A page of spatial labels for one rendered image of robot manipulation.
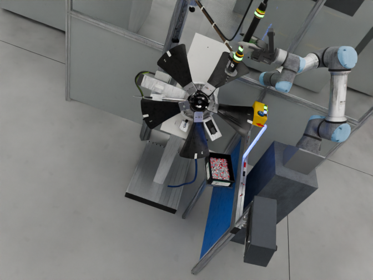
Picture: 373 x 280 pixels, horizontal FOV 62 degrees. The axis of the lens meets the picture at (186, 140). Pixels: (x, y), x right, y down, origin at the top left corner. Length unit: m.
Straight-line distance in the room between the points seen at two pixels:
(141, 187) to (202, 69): 1.17
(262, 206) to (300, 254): 1.67
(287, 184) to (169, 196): 1.09
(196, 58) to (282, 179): 0.97
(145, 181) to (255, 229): 1.51
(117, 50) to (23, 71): 1.30
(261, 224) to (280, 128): 1.60
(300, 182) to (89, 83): 2.07
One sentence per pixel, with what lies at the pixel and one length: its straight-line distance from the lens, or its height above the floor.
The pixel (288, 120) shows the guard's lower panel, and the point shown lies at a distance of 2.90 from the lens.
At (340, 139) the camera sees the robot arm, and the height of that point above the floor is 1.35.
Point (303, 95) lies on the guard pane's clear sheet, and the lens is 2.75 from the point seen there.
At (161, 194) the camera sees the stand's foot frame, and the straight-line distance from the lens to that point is 2.75.
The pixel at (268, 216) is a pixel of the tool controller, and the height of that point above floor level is 1.25.
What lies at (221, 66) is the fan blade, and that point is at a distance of 1.97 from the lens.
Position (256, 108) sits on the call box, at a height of 1.07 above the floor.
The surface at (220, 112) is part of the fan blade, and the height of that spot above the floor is 1.19.
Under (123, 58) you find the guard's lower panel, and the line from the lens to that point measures 2.80.
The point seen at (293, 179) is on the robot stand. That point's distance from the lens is 2.10.
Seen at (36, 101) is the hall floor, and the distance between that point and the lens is 3.40.
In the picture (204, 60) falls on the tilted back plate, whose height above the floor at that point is 1.25.
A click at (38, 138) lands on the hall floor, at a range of 3.10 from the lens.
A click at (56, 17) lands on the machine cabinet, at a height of 0.20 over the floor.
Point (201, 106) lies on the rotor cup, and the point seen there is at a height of 1.20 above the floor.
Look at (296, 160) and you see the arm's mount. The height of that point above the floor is 1.09.
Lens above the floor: 2.40
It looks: 47 degrees down
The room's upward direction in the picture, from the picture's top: 24 degrees clockwise
